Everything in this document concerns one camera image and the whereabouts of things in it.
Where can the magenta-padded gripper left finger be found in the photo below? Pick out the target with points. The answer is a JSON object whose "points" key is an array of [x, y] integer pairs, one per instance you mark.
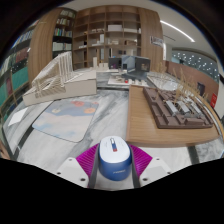
{"points": [[85, 163]]}

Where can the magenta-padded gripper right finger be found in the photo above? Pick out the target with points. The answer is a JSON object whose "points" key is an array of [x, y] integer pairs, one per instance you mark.
{"points": [[143, 163]]}

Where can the white and blue computer mouse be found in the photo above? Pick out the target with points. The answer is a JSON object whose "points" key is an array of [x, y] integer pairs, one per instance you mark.
{"points": [[115, 156]]}

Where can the pastel printed mouse pad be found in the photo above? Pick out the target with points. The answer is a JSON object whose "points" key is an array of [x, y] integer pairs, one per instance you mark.
{"points": [[66, 123]]}

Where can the brown building model on wooden board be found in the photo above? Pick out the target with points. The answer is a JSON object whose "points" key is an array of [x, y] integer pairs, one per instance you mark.
{"points": [[140, 126]]}

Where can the white architectural model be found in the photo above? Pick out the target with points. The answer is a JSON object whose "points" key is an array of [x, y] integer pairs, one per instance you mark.
{"points": [[76, 85]]}

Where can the white model with twig trees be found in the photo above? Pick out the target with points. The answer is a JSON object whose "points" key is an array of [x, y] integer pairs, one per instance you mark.
{"points": [[166, 81]]}

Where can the flat white site model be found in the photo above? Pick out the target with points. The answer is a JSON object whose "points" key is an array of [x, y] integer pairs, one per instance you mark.
{"points": [[123, 80]]}

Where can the dark grey building model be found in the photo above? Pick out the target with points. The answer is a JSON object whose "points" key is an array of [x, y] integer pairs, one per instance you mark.
{"points": [[128, 63]]}

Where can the bookshelf with teal panels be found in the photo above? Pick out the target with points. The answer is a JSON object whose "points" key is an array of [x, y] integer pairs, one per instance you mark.
{"points": [[16, 76]]}

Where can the group of small ceiling lights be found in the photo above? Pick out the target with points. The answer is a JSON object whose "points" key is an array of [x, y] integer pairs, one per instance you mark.
{"points": [[196, 63]]}

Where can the dark bookshelf with books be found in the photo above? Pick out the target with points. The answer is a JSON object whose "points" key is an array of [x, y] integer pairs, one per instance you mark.
{"points": [[61, 33]]}

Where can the wooden shelf unit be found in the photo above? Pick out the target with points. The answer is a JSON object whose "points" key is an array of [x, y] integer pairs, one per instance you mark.
{"points": [[106, 30]]}

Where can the long ceiling light strip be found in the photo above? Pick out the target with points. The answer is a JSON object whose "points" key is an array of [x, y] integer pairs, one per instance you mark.
{"points": [[178, 30]]}

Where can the red wall sign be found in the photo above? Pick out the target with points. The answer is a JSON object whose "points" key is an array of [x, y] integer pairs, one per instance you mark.
{"points": [[213, 100]]}

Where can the small wall sign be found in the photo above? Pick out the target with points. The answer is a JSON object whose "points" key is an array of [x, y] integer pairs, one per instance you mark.
{"points": [[156, 41]]}

